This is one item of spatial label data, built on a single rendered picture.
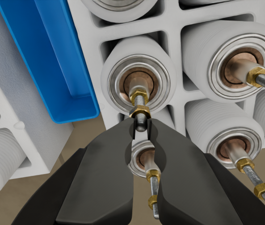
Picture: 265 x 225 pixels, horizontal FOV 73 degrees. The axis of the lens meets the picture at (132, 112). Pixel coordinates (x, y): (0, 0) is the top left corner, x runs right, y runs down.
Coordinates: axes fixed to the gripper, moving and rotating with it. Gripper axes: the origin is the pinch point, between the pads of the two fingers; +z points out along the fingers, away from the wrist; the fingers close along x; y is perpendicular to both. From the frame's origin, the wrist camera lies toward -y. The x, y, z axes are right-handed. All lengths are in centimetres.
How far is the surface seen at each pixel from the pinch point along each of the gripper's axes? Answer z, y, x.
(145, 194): 34, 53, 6
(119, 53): 9.7, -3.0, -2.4
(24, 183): 34, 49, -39
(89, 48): 16.5, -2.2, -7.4
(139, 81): 7.8, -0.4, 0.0
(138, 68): 9.2, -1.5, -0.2
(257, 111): 16.5, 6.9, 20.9
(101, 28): 16.6, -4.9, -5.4
